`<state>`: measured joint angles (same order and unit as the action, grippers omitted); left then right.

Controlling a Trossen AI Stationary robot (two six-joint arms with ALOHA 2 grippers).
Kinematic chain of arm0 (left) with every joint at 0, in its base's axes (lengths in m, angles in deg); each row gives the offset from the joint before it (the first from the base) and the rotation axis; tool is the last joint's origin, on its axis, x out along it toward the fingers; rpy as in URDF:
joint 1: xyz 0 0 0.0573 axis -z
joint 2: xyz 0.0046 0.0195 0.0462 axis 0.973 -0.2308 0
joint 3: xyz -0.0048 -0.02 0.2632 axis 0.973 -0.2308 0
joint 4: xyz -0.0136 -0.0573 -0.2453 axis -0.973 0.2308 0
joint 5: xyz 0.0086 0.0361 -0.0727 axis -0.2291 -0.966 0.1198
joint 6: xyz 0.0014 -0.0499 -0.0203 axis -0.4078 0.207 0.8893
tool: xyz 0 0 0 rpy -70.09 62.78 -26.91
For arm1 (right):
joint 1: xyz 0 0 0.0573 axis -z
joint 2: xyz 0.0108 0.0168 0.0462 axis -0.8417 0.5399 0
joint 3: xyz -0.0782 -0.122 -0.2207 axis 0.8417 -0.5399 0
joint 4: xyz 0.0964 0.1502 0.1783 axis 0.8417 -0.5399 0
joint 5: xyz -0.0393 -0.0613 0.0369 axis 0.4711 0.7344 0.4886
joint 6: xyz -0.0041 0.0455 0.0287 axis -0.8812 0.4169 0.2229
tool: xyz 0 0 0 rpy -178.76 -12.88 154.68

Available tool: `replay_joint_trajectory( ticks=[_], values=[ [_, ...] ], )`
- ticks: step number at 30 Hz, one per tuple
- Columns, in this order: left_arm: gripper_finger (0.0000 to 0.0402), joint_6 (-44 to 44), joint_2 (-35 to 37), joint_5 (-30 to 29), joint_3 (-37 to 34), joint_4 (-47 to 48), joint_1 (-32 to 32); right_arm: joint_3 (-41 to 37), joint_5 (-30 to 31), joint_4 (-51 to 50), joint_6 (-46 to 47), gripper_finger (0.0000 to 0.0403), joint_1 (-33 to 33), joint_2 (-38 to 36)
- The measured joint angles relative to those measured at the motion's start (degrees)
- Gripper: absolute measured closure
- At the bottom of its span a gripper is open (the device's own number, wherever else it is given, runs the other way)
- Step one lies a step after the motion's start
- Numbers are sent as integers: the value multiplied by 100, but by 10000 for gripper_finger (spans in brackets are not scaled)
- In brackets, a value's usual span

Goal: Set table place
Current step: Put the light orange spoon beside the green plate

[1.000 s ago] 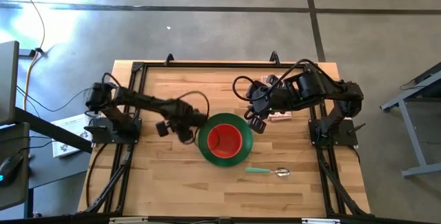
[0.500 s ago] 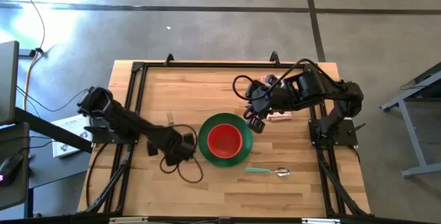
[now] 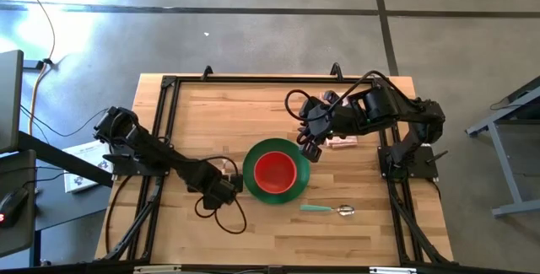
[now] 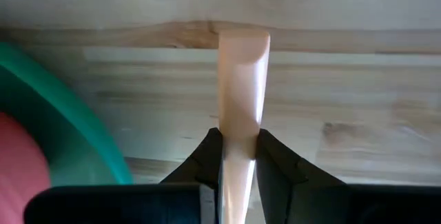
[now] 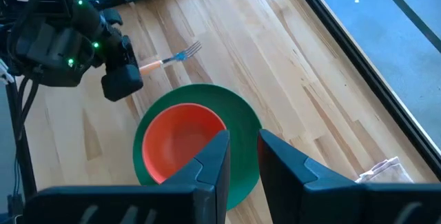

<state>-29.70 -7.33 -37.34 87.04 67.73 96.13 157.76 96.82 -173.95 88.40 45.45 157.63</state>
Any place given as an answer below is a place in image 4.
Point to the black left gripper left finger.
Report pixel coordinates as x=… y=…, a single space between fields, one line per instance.
x=206 y=162

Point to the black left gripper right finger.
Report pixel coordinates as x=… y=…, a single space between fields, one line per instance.
x=279 y=172

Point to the red plastic bowl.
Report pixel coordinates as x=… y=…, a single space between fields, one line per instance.
x=17 y=169

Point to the green plastic plate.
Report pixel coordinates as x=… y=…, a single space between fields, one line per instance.
x=69 y=131

